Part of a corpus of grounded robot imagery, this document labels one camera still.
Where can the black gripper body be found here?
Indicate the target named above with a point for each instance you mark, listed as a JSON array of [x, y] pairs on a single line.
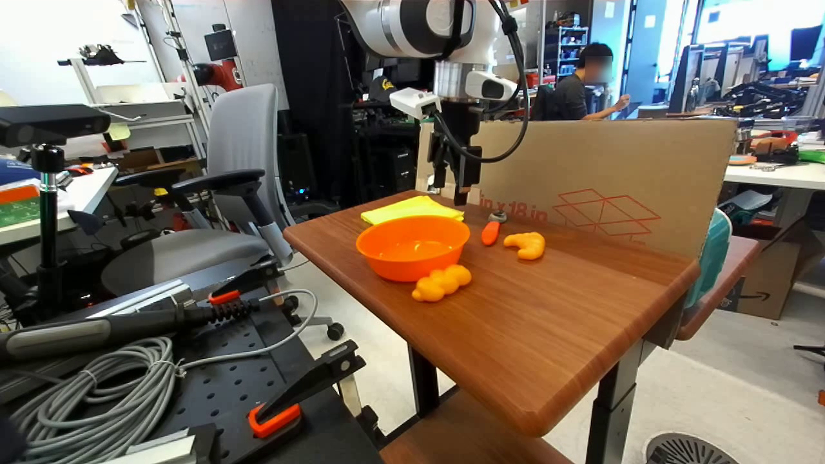
[[464, 133]]

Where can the yellow towel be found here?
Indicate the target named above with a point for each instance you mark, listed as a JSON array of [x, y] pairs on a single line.
[[409, 211]]

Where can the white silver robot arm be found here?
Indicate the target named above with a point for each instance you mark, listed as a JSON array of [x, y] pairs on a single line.
[[387, 26]]

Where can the orange plastic bowl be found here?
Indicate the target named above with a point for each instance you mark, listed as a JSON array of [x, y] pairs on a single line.
[[412, 248]]

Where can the curved orange toy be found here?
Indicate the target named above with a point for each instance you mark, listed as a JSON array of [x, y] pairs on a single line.
[[528, 247]]

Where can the lumpy yellow-orange toy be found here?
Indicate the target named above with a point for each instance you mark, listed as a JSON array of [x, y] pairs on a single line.
[[442, 282]]

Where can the seated person dark shirt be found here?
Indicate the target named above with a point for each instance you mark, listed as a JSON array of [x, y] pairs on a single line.
[[570, 95]]

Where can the black rack cabinet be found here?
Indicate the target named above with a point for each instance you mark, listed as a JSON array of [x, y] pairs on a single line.
[[317, 105]]

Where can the brown cardboard panel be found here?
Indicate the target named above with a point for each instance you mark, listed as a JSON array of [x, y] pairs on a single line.
[[602, 163]]

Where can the brown wooden table black legs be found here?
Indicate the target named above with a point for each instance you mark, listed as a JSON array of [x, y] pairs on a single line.
[[531, 337]]

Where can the grey office chair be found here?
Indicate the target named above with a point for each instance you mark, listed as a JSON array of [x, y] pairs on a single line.
[[245, 137]]

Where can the red black device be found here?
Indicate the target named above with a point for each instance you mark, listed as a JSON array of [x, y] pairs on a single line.
[[224, 75]]

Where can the teal plastic bin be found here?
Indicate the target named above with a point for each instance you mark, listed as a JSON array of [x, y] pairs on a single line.
[[713, 248]]

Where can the glossy black panel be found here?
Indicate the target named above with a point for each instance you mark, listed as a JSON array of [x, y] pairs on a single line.
[[180, 253]]

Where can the brown wooden bench board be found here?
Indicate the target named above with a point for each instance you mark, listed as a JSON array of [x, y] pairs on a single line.
[[737, 268]]

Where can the white metal shelf rack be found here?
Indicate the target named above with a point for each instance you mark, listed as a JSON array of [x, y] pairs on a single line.
[[161, 41]]

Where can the black perforated base board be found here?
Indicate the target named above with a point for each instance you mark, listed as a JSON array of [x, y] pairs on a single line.
[[222, 389]]

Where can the white desk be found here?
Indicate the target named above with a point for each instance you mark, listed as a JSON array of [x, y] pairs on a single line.
[[775, 180]]

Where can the tall cardboard box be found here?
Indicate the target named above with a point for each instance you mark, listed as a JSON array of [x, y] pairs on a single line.
[[776, 274]]

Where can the round black fan grille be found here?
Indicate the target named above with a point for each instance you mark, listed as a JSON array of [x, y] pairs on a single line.
[[687, 452]]

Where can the black computer monitor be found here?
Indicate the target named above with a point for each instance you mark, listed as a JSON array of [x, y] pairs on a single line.
[[807, 43]]

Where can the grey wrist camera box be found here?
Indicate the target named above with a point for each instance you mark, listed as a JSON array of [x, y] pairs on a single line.
[[412, 103]]

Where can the black camera on stand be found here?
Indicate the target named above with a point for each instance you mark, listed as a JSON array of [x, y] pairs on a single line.
[[50, 216]]

